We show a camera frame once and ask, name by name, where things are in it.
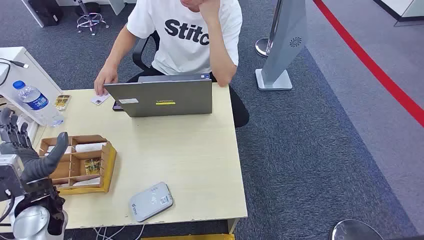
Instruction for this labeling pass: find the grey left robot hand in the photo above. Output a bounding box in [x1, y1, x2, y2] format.
[0, 107, 69, 185]

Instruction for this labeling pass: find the person's right hand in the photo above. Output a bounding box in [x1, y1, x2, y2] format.
[93, 64, 119, 97]

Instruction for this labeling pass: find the person's left hand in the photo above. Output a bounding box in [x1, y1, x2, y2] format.
[198, 0, 222, 22]

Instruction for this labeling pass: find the white ID card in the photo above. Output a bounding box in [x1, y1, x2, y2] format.
[90, 93, 111, 106]

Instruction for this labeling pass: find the wooden compartment card box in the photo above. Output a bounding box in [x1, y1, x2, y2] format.
[37, 134, 118, 196]

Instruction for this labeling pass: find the person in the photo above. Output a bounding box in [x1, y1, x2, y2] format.
[93, 0, 250, 129]

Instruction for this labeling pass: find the grey card reader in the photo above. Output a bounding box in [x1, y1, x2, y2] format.
[128, 181, 174, 223]

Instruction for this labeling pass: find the black office chair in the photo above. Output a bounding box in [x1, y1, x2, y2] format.
[132, 30, 161, 72]

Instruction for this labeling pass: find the chrome base stool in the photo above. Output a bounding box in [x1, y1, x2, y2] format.
[73, 0, 110, 37]

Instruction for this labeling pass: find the grey laptop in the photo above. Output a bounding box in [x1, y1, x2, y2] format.
[103, 73, 214, 118]

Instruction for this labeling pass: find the clear water bottle blue label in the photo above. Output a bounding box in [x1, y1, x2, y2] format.
[12, 80, 65, 128]

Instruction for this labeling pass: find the white side cabinet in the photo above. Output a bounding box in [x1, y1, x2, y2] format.
[0, 46, 63, 127]

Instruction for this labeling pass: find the grey standing sign panel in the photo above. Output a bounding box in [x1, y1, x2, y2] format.
[255, 0, 308, 92]

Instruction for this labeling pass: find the white office desk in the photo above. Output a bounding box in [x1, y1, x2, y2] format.
[20, 0, 138, 29]

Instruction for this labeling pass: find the yellow cardboard box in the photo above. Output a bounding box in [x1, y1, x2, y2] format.
[140, 233, 235, 240]

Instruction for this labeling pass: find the white counter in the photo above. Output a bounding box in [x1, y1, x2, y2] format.
[373, 0, 424, 27]

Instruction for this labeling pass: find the round chrome base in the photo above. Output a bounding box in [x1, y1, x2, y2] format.
[331, 219, 385, 240]

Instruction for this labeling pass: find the chrome stanchion post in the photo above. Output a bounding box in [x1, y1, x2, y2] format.
[255, 0, 284, 59]

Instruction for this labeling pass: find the black USB cable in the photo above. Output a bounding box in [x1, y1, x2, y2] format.
[0, 57, 30, 87]

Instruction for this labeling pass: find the white cable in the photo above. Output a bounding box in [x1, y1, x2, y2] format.
[92, 226, 127, 240]
[134, 224, 147, 240]

